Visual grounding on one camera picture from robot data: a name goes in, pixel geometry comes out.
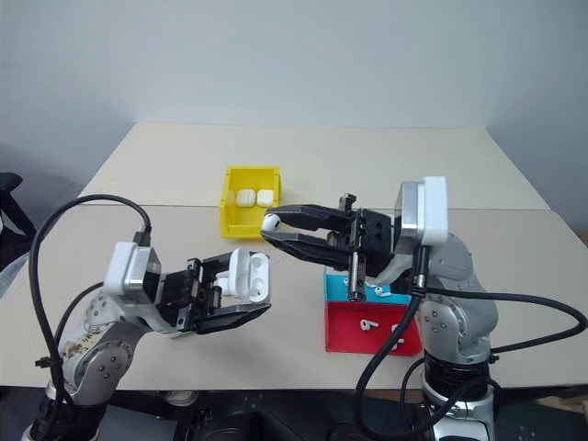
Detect red plastic bin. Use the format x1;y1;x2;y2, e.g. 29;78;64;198
324;300;424;355

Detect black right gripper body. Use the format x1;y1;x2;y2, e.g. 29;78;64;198
338;192;398;302

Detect blue plastic bin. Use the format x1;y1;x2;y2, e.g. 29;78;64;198
323;269;413;307

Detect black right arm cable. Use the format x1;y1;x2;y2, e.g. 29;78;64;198
356;245;432;441
422;287;588;364

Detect yellow plastic bin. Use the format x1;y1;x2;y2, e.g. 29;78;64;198
220;164;283;241

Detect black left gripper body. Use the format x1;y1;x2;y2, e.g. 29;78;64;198
156;257;226;334

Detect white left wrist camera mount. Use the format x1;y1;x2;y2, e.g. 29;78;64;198
104;242;163;307

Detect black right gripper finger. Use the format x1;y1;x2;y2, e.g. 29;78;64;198
266;203;355;233
260;229;354;273

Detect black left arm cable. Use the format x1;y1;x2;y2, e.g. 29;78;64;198
28;193;153;441

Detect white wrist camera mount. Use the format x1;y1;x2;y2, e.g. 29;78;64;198
394;175;449;256
104;242;163;307

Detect black stand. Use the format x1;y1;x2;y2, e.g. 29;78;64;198
0;172;38;273

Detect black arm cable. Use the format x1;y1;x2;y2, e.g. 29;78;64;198
28;193;153;441
422;287;588;364
356;245;432;441

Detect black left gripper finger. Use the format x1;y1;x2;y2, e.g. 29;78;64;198
200;251;237;277
196;302;273;335

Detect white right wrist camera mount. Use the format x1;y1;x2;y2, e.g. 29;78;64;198
394;175;449;256

